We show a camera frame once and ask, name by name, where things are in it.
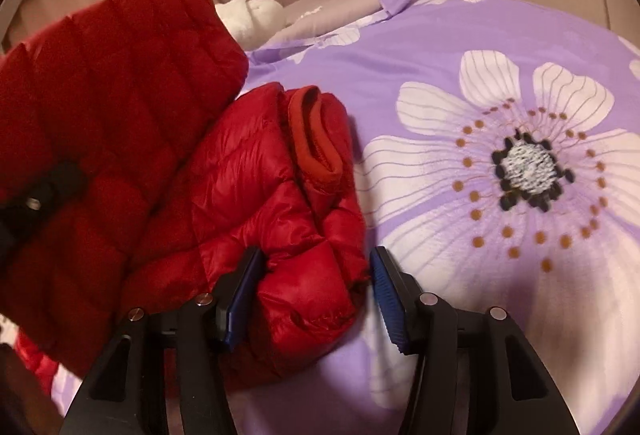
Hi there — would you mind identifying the red down jacket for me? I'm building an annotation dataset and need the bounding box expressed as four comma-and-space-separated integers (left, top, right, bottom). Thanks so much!
0, 0, 371, 396

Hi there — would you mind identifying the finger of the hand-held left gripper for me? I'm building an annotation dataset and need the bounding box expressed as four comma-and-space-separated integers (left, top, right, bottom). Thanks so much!
0, 161, 86, 261

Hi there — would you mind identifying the purple floral bed sheet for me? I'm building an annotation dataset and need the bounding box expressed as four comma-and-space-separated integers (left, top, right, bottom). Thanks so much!
50, 0, 640, 435

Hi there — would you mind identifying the grey quilt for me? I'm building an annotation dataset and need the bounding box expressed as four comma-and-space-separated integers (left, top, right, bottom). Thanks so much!
260, 0, 416, 48

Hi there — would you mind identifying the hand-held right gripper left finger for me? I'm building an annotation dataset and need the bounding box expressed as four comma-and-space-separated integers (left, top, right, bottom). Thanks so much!
59, 246, 265, 435

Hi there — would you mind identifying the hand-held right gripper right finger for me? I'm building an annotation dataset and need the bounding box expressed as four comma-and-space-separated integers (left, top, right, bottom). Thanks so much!
370, 245, 581, 435

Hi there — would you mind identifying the white plush toy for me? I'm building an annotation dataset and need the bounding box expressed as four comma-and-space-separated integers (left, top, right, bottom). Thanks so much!
215, 0, 287, 52

